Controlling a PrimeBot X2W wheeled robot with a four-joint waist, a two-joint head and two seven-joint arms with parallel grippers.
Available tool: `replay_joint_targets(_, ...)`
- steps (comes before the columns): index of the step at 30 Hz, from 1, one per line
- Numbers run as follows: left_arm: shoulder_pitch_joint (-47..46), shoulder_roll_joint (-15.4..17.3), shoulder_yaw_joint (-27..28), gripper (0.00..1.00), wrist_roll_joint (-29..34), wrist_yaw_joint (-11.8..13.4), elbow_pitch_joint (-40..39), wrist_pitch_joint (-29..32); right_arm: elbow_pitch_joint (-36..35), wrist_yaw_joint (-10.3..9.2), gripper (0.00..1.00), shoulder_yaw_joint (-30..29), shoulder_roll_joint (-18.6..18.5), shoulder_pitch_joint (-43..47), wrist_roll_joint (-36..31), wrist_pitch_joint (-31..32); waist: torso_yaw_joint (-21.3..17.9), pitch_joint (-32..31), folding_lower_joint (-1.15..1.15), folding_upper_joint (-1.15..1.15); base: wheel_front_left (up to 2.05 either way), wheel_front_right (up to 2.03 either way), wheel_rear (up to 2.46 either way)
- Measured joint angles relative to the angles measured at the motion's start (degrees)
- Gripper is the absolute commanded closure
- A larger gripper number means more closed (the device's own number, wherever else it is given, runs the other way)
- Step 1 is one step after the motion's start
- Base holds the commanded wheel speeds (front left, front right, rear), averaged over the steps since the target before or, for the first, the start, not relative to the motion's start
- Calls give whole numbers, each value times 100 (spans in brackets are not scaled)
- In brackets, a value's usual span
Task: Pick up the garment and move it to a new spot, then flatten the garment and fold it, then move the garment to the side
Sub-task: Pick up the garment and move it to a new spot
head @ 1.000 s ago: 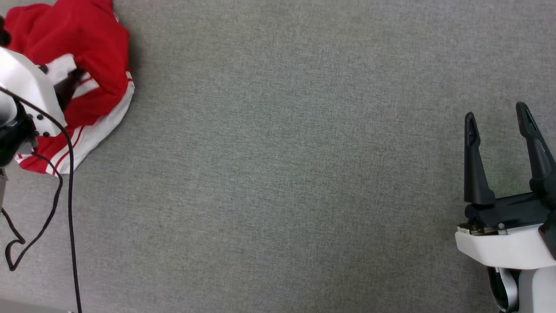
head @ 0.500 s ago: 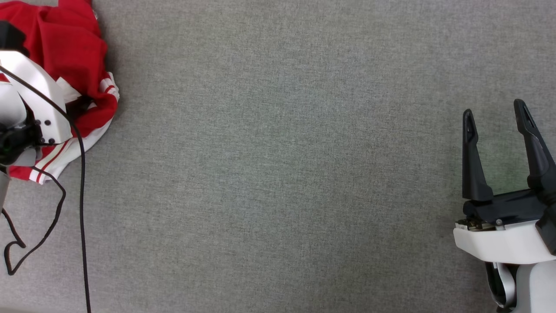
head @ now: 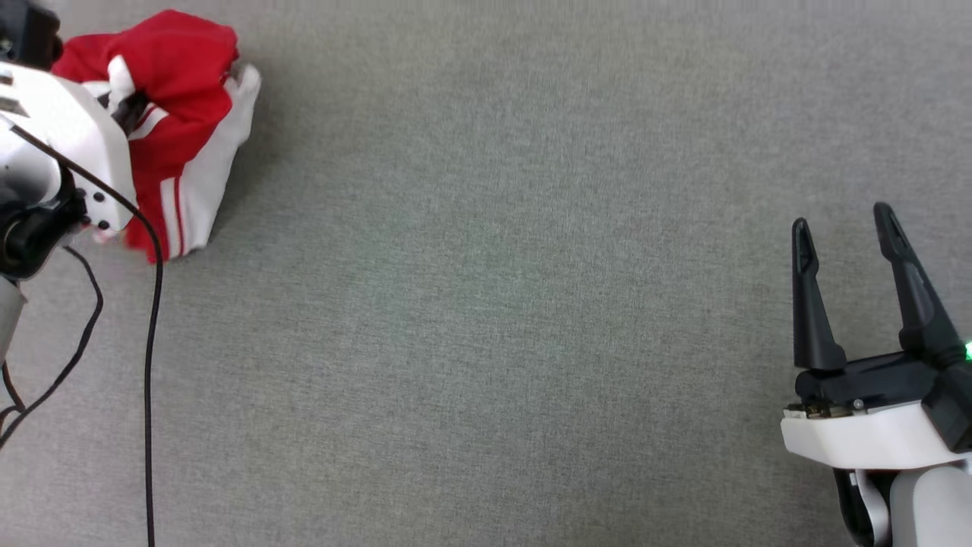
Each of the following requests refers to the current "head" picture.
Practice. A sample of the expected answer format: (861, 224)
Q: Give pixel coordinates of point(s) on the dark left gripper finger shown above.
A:
(131, 112)

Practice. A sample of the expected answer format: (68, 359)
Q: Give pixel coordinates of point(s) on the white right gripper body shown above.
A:
(858, 437)

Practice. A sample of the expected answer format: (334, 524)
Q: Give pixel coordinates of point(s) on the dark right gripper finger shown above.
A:
(811, 319)
(915, 304)

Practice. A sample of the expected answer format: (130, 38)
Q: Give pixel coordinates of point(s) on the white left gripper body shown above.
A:
(68, 129)

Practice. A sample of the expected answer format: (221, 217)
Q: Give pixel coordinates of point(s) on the red and white t-shirt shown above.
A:
(182, 83)

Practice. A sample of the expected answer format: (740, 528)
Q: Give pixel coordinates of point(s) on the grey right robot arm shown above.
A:
(934, 509)

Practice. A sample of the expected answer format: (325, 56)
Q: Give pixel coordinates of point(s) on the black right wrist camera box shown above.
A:
(953, 410)

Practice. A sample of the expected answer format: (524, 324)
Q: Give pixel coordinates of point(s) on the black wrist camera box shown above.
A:
(953, 410)
(26, 30)

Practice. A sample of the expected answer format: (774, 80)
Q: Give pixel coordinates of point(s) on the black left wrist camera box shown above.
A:
(26, 30)

